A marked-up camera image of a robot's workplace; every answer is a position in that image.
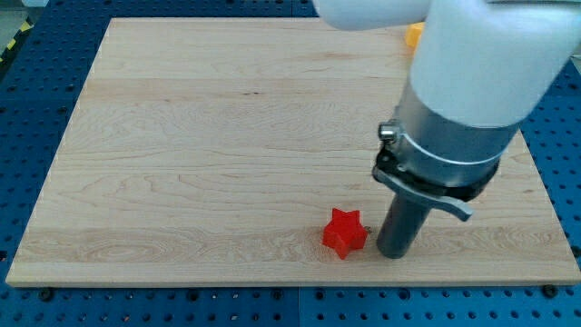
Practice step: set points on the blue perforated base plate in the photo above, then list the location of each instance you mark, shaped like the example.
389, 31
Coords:
43, 69

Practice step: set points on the wooden board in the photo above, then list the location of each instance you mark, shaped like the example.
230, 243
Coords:
210, 152

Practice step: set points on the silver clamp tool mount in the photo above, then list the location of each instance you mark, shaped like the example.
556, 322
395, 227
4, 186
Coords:
432, 162

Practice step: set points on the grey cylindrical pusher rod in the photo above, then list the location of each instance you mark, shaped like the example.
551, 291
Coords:
401, 226

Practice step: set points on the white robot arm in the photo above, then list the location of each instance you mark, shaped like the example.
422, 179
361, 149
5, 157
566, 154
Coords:
478, 71

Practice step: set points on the yellow block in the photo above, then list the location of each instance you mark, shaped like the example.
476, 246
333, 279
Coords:
413, 34

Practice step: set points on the red star block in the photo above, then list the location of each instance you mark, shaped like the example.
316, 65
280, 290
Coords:
344, 233

